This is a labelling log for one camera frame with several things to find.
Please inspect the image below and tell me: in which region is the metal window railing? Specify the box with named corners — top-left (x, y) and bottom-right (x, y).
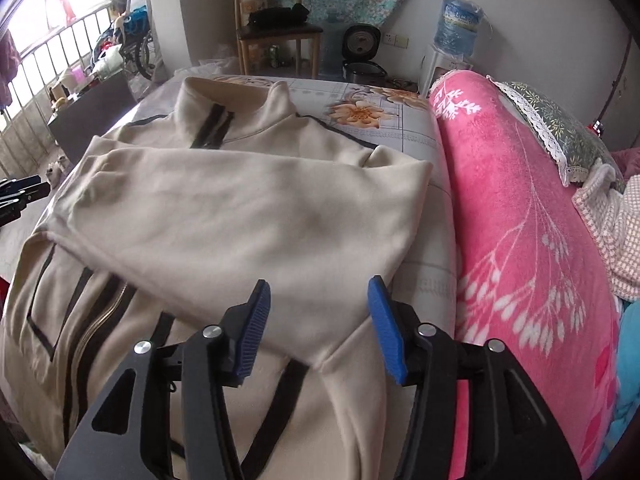
top-left (0, 0), bottom-right (147, 181)

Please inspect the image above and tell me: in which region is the clutter pile on cabinet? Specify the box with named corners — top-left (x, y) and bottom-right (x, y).
top-left (34, 0), bottom-right (156, 108)

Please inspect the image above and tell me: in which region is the beige zip jacket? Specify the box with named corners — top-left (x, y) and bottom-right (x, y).
top-left (0, 76), bottom-right (434, 480)

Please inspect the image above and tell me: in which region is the pink floral blanket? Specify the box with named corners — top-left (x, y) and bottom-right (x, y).
top-left (428, 70), bottom-right (620, 476)

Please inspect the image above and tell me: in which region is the blue water bottle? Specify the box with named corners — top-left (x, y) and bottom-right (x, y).
top-left (434, 0), bottom-right (484, 58)

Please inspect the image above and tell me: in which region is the black item on chair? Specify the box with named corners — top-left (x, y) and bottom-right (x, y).
top-left (248, 3), bottom-right (310, 30)

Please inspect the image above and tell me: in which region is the wooden chair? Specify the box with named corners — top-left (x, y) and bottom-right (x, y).
top-left (233, 0), bottom-right (323, 79)

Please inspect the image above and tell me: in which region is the floral bed sheet mattress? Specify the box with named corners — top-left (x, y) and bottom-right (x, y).
top-left (0, 72), bottom-right (459, 480)

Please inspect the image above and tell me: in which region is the dark low cabinet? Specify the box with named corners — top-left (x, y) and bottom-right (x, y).
top-left (48, 72), bottom-right (137, 164)

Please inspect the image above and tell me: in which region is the pink checkered cloth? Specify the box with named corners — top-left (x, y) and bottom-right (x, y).
top-left (572, 159), bottom-right (640, 302)

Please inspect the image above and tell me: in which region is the white water dispenser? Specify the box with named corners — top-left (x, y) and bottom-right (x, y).
top-left (418, 44), bottom-right (473, 96)

